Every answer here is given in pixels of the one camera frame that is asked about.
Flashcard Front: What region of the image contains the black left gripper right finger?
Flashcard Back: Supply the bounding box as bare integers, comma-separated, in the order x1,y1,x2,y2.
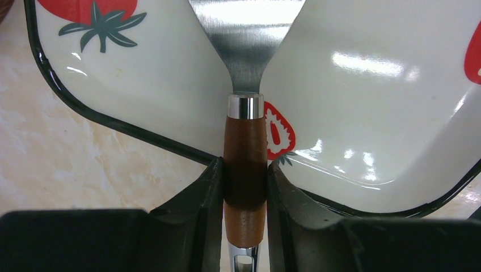
267,163,480,271

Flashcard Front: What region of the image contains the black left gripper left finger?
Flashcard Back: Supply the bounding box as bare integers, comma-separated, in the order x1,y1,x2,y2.
1,158,223,271

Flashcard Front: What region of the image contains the strawberry print rectangular tray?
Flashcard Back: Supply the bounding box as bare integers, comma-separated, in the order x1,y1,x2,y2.
24,1,480,216

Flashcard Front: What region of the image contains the metal dough scraper wooden handle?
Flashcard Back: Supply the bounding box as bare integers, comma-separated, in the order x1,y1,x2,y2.
190,1,304,271

